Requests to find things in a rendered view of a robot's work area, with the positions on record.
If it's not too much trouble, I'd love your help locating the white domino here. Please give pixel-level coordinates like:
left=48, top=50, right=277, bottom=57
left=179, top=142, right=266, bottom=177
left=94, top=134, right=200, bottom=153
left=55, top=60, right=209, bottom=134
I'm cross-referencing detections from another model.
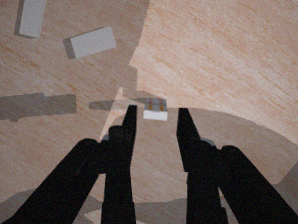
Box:
left=70, top=26, right=117, bottom=59
left=19, top=0, right=47, bottom=38

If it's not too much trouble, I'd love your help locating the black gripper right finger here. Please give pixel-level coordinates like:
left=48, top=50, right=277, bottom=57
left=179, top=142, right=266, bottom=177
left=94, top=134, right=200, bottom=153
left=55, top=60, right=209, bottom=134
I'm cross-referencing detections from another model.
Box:
left=176, top=108, right=298, bottom=224

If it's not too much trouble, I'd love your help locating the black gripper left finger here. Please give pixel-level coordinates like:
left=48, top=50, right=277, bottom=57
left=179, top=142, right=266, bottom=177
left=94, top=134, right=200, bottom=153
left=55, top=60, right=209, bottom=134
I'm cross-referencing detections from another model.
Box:
left=1, top=105, right=137, bottom=224

